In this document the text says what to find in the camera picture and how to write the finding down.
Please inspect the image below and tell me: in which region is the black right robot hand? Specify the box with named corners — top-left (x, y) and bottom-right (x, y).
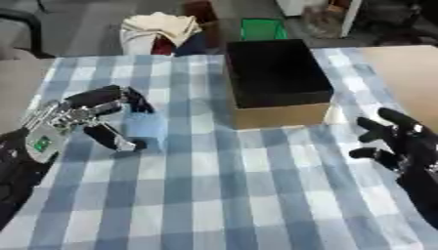
top-left (347, 106), bottom-right (438, 229)

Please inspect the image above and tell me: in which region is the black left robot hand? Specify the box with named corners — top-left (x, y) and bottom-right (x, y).
top-left (60, 84), bottom-right (157, 153)

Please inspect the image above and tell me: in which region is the light blue block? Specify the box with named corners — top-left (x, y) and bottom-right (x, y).
top-left (119, 103), bottom-right (171, 151)

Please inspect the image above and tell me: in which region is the tan cardboard box black inside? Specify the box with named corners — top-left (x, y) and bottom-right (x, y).
top-left (224, 38), bottom-right (337, 131)

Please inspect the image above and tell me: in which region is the cream cloth pile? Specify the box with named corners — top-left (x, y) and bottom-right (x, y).
top-left (117, 12), bottom-right (205, 57)

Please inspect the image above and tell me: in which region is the black chair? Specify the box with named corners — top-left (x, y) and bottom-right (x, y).
top-left (0, 7), bottom-right (47, 60)

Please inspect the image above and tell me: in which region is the brown wooden furniture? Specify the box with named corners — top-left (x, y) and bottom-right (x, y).
top-left (181, 0), bottom-right (223, 50)

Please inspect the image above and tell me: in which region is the green crate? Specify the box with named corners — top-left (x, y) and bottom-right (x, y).
top-left (238, 17), bottom-right (291, 42)

